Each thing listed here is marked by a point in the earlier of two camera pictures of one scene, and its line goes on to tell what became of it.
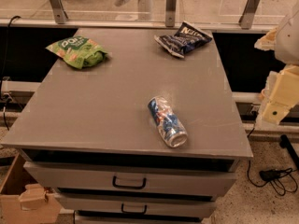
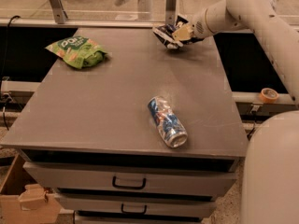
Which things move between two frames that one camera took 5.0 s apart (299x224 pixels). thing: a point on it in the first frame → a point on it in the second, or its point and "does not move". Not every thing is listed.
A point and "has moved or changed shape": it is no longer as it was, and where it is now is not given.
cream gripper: x=289 y=41 → x=198 y=26
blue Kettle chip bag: x=186 y=39 has moved or changed shape
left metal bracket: x=60 y=14 does not move
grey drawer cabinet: x=134 y=126 does not move
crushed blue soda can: x=166 y=121 does not move
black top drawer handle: x=128 y=187 does not move
